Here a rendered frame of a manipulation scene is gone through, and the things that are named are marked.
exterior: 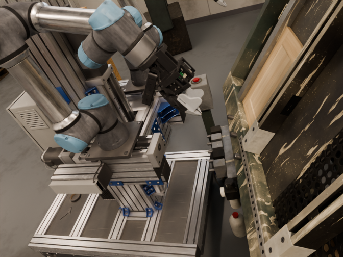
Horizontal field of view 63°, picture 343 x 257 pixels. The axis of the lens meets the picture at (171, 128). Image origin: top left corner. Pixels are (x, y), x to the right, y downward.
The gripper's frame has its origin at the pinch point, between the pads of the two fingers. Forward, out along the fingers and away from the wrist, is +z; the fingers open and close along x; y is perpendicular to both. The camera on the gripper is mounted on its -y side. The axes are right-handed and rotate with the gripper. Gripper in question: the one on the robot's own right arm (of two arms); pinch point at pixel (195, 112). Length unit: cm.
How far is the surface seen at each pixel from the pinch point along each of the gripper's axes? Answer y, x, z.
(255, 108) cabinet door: -6, 44, 37
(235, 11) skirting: -86, 413, 98
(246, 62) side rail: -10, 84, 34
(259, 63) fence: 2, 61, 28
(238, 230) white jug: -64, 31, 104
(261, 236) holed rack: -8.2, -13.3, 43.3
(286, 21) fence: 21, 63, 19
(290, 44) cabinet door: 19, 51, 23
